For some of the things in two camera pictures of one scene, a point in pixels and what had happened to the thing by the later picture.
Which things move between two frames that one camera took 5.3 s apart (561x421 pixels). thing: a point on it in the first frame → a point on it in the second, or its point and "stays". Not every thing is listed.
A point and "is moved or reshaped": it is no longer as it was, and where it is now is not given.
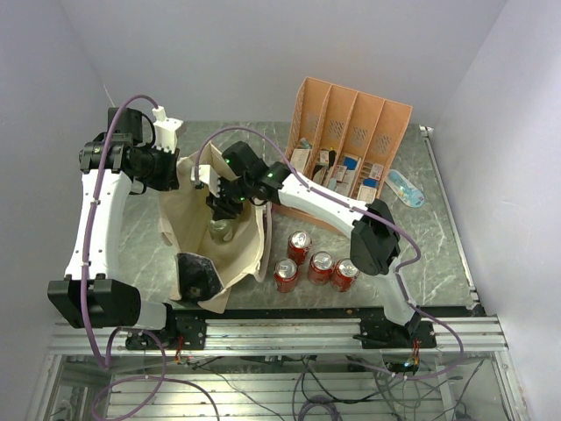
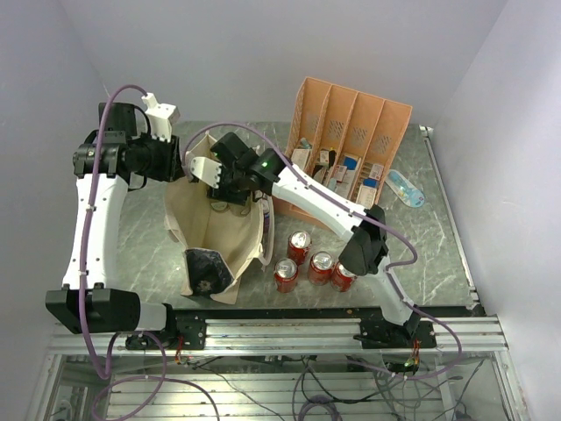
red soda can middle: (320, 268) stays
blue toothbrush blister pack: (408, 194) stays
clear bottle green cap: (222, 231) is moved or reshaped
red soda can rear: (299, 243) stays
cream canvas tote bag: (184, 228) is moved or reshaped
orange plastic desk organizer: (343, 141) stays
